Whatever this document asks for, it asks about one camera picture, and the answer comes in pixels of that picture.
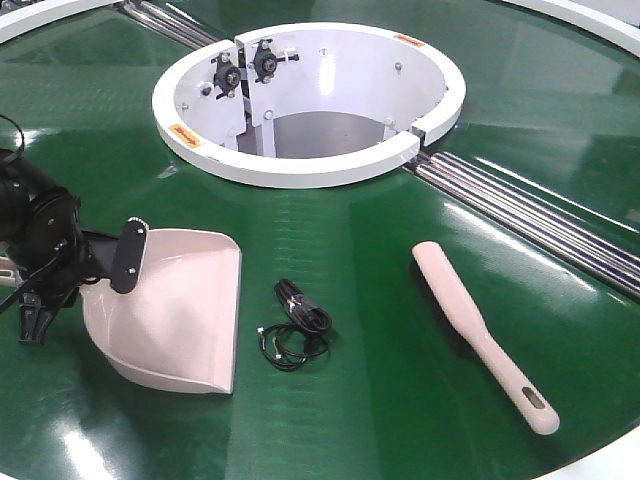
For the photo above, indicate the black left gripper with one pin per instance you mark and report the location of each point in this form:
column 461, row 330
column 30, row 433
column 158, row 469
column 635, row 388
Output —
column 55, row 255

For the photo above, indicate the pink plastic dustpan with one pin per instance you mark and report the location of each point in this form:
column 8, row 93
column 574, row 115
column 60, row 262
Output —
column 176, row 330

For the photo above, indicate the pink hand brush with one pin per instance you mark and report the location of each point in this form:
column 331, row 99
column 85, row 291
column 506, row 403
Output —
column 465, row 317

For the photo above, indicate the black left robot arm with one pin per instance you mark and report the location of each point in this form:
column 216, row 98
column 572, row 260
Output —
column 21, row 181

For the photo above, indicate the green conveyor belt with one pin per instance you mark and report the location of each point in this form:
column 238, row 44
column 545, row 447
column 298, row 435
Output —
column 347, row 367

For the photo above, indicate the white outer rim left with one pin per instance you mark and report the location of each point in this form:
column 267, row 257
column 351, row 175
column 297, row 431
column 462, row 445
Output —
column 20, row 18

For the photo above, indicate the white rim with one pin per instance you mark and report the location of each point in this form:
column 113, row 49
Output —
column 600, row 24
column 20, row 18

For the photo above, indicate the far steel roller strip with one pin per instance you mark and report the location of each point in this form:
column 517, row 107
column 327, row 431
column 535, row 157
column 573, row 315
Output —
column 177, row 27

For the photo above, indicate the steel roller strip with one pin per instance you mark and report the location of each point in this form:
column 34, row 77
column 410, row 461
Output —
column 177, row 27
column 557, row 231

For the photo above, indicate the near steel roller strip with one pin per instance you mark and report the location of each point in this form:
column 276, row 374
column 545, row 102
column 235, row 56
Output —
column 557, row 231

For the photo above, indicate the white outer rim right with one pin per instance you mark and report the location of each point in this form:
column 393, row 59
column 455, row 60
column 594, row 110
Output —
column 600, row 24

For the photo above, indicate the left black bearing mount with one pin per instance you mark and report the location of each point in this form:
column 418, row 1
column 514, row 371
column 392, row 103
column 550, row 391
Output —
column 227, row 76

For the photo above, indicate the black bearing mount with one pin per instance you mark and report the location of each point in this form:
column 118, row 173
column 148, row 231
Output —
column 227, row 76
column 265, row 62

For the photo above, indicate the white central ring housing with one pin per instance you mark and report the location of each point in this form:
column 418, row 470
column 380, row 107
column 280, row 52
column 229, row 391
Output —
column 360, row 102

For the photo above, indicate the right black bearing mount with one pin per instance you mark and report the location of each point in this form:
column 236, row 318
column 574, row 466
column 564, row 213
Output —
column 265, row 62

